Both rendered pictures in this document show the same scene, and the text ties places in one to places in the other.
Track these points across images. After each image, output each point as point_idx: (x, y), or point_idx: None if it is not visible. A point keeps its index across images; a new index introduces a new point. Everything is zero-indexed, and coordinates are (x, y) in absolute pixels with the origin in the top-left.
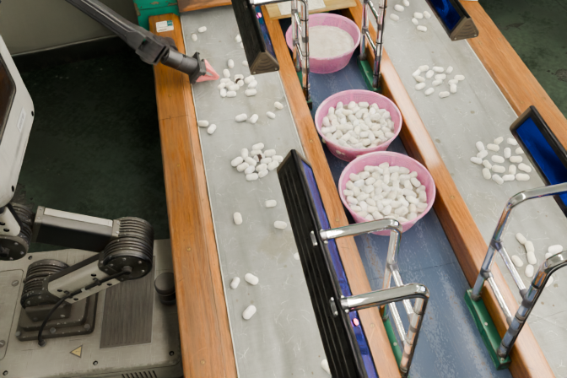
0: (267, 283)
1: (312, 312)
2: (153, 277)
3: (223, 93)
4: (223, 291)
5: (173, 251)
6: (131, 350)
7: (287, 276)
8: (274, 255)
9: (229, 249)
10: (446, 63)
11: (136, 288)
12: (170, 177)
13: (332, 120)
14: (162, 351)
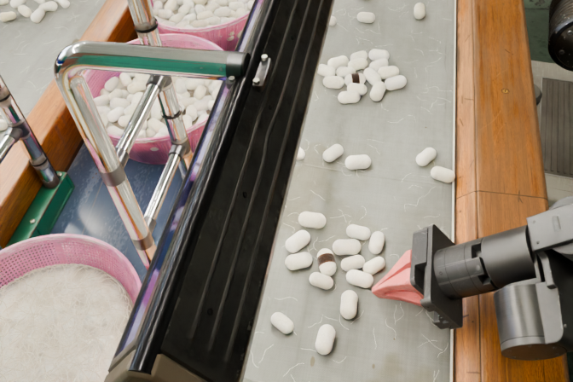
0: None
1: None
2: (541, 144)
3: (378, 232)
4: None
5: None
6: (568, 77)
7: None
8: None
9: None
10: None
11: (567, 136)
12: (523, 75)
13: (192, 113)
14: None
